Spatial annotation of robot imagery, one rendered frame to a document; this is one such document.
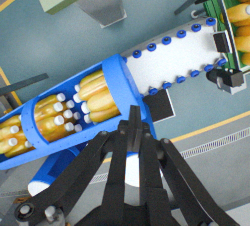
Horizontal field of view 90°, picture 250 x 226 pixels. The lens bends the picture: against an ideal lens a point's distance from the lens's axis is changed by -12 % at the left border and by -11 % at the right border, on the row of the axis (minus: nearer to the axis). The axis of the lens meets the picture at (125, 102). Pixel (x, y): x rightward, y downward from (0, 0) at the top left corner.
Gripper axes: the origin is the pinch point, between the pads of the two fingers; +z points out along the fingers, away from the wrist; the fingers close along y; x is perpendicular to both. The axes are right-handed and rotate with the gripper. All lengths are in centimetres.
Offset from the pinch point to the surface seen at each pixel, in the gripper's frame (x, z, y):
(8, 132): -37, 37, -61
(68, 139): -26.0, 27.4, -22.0
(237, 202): -238, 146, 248
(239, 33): 26, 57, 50
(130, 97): -5.2, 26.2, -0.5
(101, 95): -7.8, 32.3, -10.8
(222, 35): 21, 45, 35
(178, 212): -230, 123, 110
